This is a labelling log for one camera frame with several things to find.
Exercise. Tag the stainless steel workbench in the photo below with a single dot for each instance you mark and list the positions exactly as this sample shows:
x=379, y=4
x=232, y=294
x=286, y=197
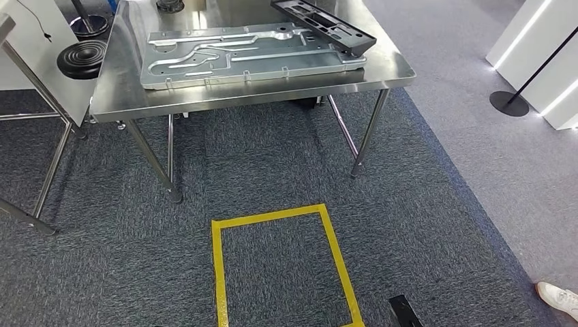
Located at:
x=126, y=90

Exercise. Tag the black round stool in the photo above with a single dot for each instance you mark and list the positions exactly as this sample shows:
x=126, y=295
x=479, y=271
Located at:
x=81, y=58

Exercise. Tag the person's foot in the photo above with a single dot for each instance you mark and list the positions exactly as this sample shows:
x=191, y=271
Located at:
x=560, y=298

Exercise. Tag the round steel bin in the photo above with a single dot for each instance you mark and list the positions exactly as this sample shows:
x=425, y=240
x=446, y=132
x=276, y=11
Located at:
x=97, y=25

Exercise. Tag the stainless steel side table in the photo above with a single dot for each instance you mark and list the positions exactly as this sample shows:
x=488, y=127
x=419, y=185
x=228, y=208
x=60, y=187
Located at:
x=49, y=167

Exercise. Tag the white cabinet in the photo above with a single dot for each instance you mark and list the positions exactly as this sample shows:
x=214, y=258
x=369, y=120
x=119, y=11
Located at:
x=27, y=49

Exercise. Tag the stamped grey metal plate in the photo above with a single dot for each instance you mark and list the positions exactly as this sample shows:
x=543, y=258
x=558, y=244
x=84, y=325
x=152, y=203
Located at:
x=226, y=67

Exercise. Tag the steel pole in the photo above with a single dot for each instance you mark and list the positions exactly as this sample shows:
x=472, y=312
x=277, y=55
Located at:
x=82, y=16

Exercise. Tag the black plastic frame part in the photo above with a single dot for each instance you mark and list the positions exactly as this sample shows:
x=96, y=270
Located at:
x=329, y=29

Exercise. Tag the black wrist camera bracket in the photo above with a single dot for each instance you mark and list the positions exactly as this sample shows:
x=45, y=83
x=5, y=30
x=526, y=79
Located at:
x=404, y=312

